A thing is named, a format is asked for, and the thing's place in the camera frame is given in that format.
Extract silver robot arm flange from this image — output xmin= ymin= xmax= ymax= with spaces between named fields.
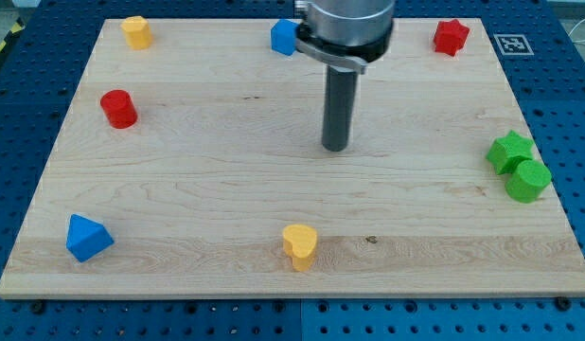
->
xmin=295 ymin=0 xmax=395 ymax=74

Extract white fiducial marker tag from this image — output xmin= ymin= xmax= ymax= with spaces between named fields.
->
xmin=493 ymin=34 xmax=534 ymax=56

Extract red cylinder block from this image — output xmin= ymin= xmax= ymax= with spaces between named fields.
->
xmin=99 ymin=89 xmax=137 ymax=129

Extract yellow hexagon block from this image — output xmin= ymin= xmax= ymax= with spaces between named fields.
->
xmin=120 ymin=16 xmax=152 ymax=50

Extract blue triangle block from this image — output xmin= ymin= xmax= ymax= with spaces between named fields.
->
xmin=65 ymin=214 xmax=115 ymax=262

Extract yellow black hazard tape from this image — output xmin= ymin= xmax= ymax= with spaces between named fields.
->
xmin=0 ymin=17 xmax=26 ymax=66

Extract red star block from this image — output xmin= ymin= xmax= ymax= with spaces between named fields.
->
xmin=433 ymin=19 xmax=470 ymax=57

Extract blue cube block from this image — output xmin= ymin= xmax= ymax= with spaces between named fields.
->
xmin=270 ymin=19 xmax=298 ymax=56

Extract white cable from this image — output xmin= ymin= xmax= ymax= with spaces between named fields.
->
xmin=567 ymin=12 xmax=585 ymax=48

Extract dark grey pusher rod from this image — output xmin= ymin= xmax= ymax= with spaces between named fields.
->
xmin=322 ymin=65 xmax=358 ymax=152

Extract yellow heart block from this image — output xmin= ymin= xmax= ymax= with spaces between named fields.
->
xmin=282 ymin=224 xmax=318 ymax=272

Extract wooden board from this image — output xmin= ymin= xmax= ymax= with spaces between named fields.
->
xmin=0 ymin=18 xmax=585 ymax=300

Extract green star block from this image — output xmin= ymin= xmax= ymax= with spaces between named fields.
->
xmin=486 ymin=130 xmax=535 ymax=175

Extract green cylinder block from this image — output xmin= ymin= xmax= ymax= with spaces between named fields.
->
xmin=505 ymin=160 xmax=552 ymax=204

